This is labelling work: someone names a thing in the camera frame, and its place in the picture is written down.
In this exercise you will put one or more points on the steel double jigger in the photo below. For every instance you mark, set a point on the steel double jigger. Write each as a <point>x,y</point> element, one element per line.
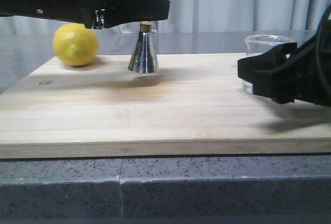
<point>144,57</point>

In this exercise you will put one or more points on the yellow lemon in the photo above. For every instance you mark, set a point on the yellow lemon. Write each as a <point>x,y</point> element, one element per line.
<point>75,45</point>

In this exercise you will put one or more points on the clear glass beaker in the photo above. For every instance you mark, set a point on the clear glass beaker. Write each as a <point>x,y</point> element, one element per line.
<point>258,45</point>

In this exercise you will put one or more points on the grey curtain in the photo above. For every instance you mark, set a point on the grey curtain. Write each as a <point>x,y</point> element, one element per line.
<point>198,16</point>

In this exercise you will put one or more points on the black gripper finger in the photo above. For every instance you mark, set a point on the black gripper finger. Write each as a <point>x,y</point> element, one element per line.
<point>117,12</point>

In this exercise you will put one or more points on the wooden cutting board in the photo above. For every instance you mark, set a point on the wooden cutting board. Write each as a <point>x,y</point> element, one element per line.
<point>194,105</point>

